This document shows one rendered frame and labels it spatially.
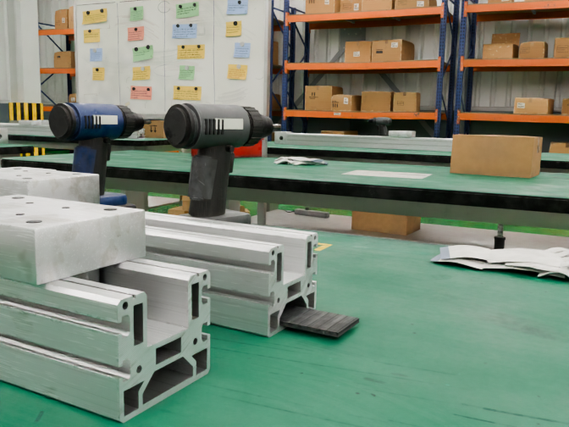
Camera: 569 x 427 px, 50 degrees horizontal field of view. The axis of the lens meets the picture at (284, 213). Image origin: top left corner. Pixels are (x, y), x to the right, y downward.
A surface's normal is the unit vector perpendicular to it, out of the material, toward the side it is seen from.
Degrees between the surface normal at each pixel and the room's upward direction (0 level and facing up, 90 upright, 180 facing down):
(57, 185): 90
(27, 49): 90
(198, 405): 0
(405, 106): 98
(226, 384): 0
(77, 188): 90
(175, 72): 90
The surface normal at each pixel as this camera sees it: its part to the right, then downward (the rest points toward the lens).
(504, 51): -0.52, 0.04
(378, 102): -0.39, 0.19
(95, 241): 0.87, 0.10
